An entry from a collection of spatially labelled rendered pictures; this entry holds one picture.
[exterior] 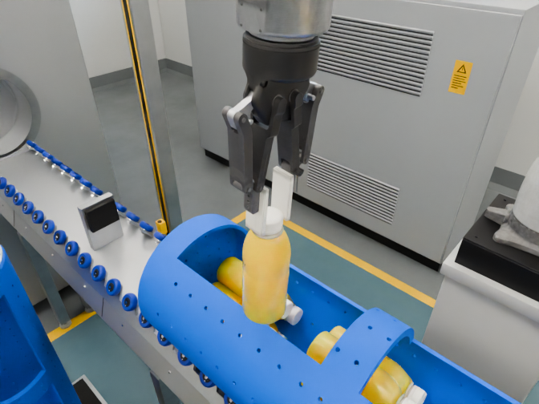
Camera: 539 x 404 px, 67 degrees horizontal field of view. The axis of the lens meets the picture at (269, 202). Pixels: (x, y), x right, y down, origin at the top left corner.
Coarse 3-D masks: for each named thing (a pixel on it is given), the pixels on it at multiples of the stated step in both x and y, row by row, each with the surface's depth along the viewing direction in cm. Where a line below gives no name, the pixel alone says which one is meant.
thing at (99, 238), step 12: (108, 192) 121; (84, 204) 116; (96, 204) 117; (108, 204) 118; (84, 216) 116; (96, 216) 117; (108, 216) 120; (84, 228) 120; (96, 228) 118; (108, 228) 124; (120, 228) 127; (96, 240) 122; (108, 240) 125
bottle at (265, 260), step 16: (256, 240) 53; (272, 240) 52; (288, 240) 54; (256, 256) 53; (272, 256) 53; (288, 256) 54; (256, 272) 54; (272, 272) 54; (288, 272) 57; (256, 288) 56; (272, 288) 56; (256, 304) 58; (272, 304) 58; (256, 320) 60; (272, 320) 60
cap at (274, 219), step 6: (270, 210) 53; (276, 210) 53; (270, 216) 52; (276, 216) 52; (282, 216) 52; (270, 222) 51; (276, 222) 51; (282, 222) 52; (270, 228) 51; (276, 228) 52; (270, 234) 52
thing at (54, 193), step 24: (24, 144) 173; (0, 168) 162; (24, 168) 162; (48, 168) 162; (24, 192) 149; (48, 192) 149; (72, 192) 149; (48, 216) 137; (72, 216) 137; (120, 216) 137; (120, 240) 127; (144, 240) 127; (96, 264) 119; (120, 264) 119; (144, 264) 119; (96, 312) 116; (120, 336) 109; (144, 360) 102; (168, 384) 97
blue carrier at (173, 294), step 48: (192, 240) 81; (240, 240) 100; (144, 288) 81; (192, 288) 74; (288, 288) 94; (192, 336) 73; (240, 336) 68; (288, 336) 92; (384, 336) 62; (240, 384) 67; (288, 384) 61; (336, 384) 58; (432, 384) 75; (480, 384) 68
